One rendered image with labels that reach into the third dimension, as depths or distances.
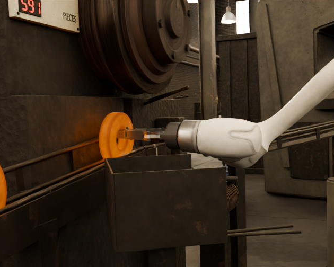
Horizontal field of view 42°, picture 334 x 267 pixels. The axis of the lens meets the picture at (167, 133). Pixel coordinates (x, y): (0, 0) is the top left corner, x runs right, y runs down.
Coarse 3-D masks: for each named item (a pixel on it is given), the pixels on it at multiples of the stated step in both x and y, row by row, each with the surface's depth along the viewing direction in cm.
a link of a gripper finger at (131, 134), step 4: (128, 132) 121; (132, 132) 120; (136, 132) 119; (140, 132) 118; (144, 132) 117; (148, 132) 116; (124, 136) 122; (128, 136) 121; (132, 136) 120; (136, 136) 119; (140, 136) 118; (148, 140) 116
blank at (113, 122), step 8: (112, 112) 126; (120, 112) 126; (104, 120) 122; (112, 120) 122; (120, 120) 125; (128, 120) 130; (104, 128) 121; (112, 128) 121; (104, 136) 120; (112, 136) 122; (104, 144) 120; (112, 144) 122; (120, 144) 130; (128, 144) 130; (104, 152) 121; (112, 152) 122; (120, 152) 126
